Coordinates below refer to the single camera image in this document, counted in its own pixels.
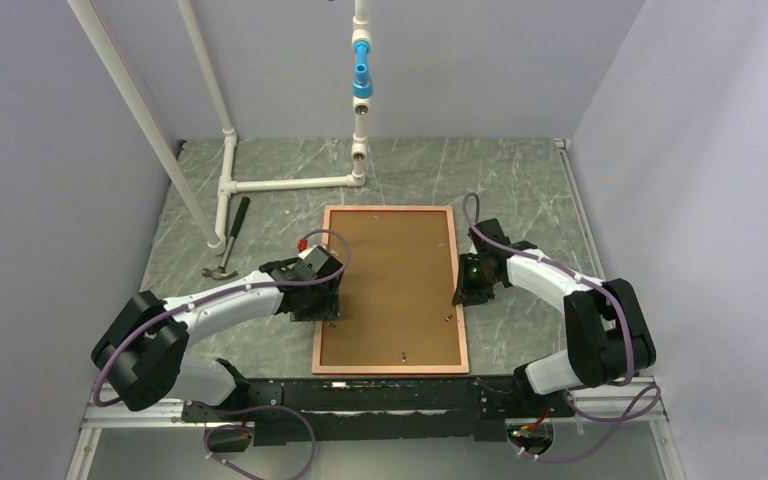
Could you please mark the orange wooden picture frame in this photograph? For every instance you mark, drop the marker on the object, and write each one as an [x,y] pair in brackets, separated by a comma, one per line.
[390,370]

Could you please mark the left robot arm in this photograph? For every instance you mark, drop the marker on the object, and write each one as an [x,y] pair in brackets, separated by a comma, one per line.
[143,358]

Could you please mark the blue pipe fitting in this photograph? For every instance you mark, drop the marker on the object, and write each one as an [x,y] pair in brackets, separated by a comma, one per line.
[362,83]

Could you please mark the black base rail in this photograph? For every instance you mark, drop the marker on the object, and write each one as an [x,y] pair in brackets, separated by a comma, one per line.
[287,410]

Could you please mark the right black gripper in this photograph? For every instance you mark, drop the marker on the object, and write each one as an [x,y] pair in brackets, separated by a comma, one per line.
[465,293]

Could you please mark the brown backing board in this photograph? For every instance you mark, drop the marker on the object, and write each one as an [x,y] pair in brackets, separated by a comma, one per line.
[390,285]

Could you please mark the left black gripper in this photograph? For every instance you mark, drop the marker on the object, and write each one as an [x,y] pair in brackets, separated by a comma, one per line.
[328,309]

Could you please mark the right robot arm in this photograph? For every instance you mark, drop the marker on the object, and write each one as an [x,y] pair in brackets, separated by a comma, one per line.
[607,337]

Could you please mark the white PVC pipe stand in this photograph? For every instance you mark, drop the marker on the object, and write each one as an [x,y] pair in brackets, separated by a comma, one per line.
[214,231]

